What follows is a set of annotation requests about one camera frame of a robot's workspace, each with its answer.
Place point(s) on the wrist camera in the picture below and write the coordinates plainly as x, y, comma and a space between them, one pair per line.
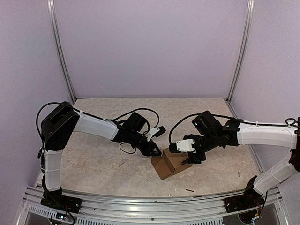
183, 146
155, 132

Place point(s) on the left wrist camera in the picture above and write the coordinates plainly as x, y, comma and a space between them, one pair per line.
155, 132

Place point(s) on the front aluminium frame rail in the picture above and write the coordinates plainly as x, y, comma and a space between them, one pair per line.
104, 209

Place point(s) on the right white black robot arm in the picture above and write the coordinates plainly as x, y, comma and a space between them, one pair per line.
284, 138

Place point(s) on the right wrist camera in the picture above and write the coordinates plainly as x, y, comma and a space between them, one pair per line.
183, 146

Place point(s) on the left aluminium corner post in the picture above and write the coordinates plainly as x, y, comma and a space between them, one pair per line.
59, 49

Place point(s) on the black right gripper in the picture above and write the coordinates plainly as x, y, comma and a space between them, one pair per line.
195, 158

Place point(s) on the brown cardboard box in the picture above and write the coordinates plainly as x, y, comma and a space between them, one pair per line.
169, 164

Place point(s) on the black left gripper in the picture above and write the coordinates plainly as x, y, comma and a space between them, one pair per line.
148, 151

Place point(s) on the aluminium corner post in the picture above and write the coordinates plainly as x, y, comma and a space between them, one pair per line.
242, 50
59, 49

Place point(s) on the right aluminium corner post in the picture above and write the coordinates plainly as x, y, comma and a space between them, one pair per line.
242, 50

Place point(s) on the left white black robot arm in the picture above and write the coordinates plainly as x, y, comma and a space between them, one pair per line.
62, 124

